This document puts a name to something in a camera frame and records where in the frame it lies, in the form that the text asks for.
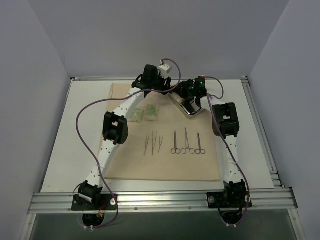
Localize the metal instrument tray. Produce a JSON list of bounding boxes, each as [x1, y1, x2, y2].
[[168, 92, 204, 119]]

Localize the green cotton ball packet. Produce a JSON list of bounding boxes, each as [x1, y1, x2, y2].
[[143, 104, 160, 122]]

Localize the green gauze packet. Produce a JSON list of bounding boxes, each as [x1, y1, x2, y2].
[[128, 107, 144, 123]]

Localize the beige surgical wrap cloth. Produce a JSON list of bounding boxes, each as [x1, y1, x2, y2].
[[104, 92, 220, 182]]

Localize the metal hemostat clamp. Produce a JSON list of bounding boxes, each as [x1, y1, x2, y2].
[[181, 128, 195, 154]]

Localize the surgical scissors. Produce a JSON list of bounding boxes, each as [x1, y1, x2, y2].
[[170, 131, 181, 155]]

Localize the small curved metal scissors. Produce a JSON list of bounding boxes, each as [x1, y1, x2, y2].
[[195, 132, 206, 155]]

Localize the short metal tweezers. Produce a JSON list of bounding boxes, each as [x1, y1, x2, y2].
[[158, 135, 164, 153]]

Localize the curved metal tweezers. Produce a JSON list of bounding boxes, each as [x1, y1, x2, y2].
[[143, 135, 150, 156]]

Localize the long straight metal forceps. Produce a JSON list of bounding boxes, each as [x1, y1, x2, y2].
[[151, 131, 157, 156]]

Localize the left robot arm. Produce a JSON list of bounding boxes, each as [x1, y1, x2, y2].
[[76, 63, 172, 210]]

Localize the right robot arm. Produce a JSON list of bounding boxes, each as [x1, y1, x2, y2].
[[172, 76, 250, 207]]

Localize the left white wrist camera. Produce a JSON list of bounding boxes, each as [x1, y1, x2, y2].
[[157, 64, 172, 79]]

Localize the aluminium right side rail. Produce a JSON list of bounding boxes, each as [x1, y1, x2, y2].
[[241, 76, 285, 189]]

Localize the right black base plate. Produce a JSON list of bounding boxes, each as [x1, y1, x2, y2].
[[206, 191, 248, 209]]

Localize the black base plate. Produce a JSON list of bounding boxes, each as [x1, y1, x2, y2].
[[71, 194, 116, 211], [206, 191, 248, 209]]

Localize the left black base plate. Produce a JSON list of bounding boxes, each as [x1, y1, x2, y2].
[[71, 194, 116, 211]]

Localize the aluminium front rail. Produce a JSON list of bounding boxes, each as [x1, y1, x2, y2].
[[27, 188, 298, 214]]

